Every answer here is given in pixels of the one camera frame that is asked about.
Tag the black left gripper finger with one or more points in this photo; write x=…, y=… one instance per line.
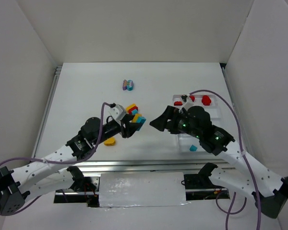
x=127, y=118
x=128, y=129

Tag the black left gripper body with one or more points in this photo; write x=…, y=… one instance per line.
x=125, y=126

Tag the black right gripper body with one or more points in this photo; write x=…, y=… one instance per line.
x=173, y=121

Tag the yellow and teal lego stack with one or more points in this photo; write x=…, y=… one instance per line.
x=138, y=118

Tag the red flower lego piece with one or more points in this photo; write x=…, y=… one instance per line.
x=206, y=100

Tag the small teal lego brick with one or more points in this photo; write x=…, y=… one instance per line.
x=193, y=148

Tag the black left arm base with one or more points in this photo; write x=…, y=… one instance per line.
x=84, y=189

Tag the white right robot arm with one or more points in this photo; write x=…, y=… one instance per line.
x=254, y=181

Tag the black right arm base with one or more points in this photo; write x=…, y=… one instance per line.
x=198, y=187

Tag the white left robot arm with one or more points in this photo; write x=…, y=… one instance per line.
x=58, y=170

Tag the yellow red teal lego stack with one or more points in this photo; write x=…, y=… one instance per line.
x=132, y=109

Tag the white sorting tray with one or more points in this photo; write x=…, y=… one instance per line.
x=216, y=141

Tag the yellow round lego piece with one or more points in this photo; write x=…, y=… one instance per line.
x=110, y=142

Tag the pastel flower lego stack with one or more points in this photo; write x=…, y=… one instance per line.
x=127, y=85

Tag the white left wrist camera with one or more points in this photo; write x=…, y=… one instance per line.
x=117, y=112

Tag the aluminium table frame rails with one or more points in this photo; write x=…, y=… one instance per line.
x=79, y=89

